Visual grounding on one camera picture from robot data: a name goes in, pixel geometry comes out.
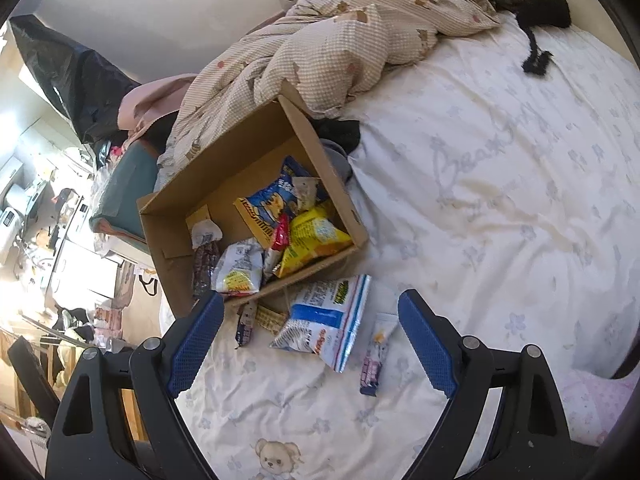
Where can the crumpled grey packet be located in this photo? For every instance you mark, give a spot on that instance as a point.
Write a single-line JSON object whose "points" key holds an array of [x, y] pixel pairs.
{"points": [[305, 192]]}

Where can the small dark blue packet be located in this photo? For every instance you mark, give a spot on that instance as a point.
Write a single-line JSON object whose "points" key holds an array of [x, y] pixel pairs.
{"points": [[246, 325]]}

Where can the small brown and white sachet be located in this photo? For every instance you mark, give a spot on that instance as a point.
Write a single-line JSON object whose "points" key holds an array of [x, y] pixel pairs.
{"points": [[372, 365]]}

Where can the pink cloth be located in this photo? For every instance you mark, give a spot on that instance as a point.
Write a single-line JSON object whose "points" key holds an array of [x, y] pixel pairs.
{"points": [[150, 97]]}

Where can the long white red-ended snack packet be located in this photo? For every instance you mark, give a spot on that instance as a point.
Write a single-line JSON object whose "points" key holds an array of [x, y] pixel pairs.
{"points": [[281, 232]]}

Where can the white countertop appliance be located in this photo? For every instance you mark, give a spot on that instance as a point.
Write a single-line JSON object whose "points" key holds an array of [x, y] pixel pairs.
{"points": [[10, 215]]}

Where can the dark jerky packet clear top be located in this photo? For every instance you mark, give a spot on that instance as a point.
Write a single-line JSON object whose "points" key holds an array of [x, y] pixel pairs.
{"points": [[204, 265]]}

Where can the blue yellow snack packet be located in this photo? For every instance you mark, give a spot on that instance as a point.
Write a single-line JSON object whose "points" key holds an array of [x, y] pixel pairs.
{"points": [[265, 202]]}

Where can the beige orange flat packet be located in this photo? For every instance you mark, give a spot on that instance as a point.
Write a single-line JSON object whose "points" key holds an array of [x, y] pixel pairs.
{"points": [[270, 319]]}

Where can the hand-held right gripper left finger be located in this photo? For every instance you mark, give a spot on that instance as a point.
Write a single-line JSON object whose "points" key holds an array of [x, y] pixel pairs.
{"points": [[195, 340]]}

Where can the pink patterned pillow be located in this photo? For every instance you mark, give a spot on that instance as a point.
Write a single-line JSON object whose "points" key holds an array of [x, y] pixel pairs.
{"points": [[600, 400]]}

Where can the black plastic bag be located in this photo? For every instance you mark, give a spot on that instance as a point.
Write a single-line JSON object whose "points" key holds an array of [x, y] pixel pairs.
{"points": [[65, 75]]}

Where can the cardboard box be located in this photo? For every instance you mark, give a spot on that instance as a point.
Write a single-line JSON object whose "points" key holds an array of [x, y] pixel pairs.
{"points": [[235, 180]]}

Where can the large white blue snack packet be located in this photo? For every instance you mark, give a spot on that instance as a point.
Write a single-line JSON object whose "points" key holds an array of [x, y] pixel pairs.
{"points": [[320, 315]]}

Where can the beige checked blanket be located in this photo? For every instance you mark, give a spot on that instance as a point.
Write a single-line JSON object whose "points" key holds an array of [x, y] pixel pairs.
{"points": [[325, 45]]}

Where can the black garment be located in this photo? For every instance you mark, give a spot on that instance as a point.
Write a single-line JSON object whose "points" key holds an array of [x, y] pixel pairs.
{"points": [[342, 132]]}

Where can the white red puffed snack packet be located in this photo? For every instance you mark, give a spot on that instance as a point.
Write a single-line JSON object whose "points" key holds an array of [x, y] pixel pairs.
{"points": [[240, 265]]}

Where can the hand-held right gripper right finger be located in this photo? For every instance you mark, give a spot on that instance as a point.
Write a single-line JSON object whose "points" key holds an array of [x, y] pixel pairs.
{"points": [[427, 340]]}

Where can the grey cloth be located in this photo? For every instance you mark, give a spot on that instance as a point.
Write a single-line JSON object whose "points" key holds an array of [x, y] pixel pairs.
{"points": [[340, 160]]}

